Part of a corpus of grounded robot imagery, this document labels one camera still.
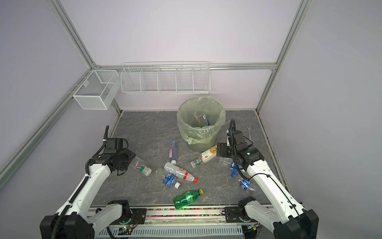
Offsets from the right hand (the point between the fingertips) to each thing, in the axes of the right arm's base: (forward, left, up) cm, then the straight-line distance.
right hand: (225, 148), depth 78 cm
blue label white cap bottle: (-13, +30, -11) cm, 35 cm away
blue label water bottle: (-2, -4, -13) cm, 14 cm away
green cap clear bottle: (-7, +45, -5) cm, 46 cm away
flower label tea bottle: (+3, +8, -11) cm, 14 cm away
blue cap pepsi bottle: (-15, -11, -13) cm, 22 cm away
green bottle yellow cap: (-23, +22, -12) cm, 34 cm away
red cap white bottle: (-8, +25, -13) cm, 29 cm away
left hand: (-3, +50, -6) cm, 51 cm away
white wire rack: (+47, +36, +13) cm, 61 cm away
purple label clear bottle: (+6, +31, -13) cm, 34 cm away
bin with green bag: (+27, +13, -7) cm, 31 cm away
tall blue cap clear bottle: (+23, +11, -1) cm, 26 cm away
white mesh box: (+38, +80, +10) cm, 89 cm away
